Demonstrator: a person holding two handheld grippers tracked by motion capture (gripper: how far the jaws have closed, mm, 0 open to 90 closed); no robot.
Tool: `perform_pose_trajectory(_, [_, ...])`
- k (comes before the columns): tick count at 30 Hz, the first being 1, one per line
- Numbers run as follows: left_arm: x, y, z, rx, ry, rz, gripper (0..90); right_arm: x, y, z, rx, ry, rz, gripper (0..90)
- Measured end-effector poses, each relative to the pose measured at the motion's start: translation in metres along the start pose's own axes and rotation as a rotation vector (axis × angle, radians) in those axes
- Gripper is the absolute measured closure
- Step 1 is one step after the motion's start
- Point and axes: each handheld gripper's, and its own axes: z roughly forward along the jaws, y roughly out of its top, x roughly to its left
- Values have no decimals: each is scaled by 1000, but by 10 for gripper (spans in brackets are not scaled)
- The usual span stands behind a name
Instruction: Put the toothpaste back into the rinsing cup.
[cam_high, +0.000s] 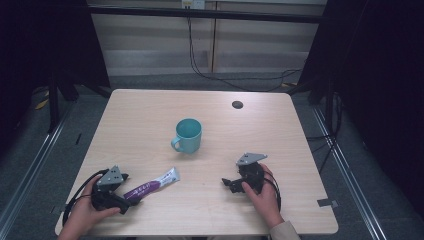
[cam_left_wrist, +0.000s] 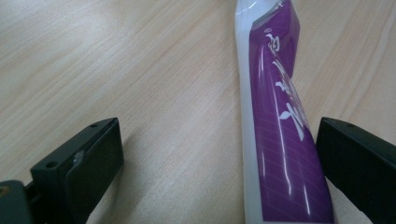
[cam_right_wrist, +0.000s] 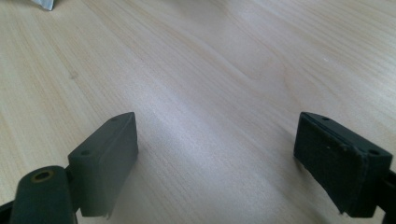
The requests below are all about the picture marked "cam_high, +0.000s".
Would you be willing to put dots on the grey tape strip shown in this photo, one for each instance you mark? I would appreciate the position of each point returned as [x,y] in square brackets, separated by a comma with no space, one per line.
[327,202]
[55,210]

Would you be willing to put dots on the purple and white toothpaste tube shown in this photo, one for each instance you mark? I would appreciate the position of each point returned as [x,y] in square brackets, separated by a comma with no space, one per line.
[151,187]

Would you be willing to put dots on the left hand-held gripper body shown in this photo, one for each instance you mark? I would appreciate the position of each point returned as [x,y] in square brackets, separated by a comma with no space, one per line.
[107,195]

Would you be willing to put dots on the yellow floor scrap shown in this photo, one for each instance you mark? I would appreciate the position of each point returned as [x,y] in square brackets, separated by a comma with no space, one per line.
[42,104]

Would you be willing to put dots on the person's right hand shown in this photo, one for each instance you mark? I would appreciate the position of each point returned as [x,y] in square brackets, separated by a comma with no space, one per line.
[265,200]

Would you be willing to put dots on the black curtain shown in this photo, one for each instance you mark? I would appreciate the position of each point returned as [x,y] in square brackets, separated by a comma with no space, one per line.
[376,83]
[40,50]

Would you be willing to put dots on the dark round table grommet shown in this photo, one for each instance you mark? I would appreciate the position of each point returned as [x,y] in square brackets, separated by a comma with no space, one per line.
[237,104]

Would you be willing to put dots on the small black floor item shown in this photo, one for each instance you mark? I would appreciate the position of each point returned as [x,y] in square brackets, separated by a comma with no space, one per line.
[78,138]

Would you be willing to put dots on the metal floor rail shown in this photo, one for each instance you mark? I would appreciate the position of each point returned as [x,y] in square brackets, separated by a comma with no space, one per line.
[30,170]
[346,170]

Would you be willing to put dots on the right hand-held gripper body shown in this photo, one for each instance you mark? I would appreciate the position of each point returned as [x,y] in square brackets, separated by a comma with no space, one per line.
[251,171]

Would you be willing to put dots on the black horizontal bar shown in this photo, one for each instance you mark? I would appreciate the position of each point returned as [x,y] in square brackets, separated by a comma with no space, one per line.
[206,14]

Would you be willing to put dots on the teal cup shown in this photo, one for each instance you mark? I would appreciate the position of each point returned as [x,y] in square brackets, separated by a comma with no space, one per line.
[187,136]

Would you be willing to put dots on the person's left hand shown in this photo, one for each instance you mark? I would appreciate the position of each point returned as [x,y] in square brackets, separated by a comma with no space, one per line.
[85,213]

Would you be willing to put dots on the white wall socket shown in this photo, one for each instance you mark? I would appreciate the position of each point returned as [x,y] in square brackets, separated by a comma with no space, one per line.
[193,4]

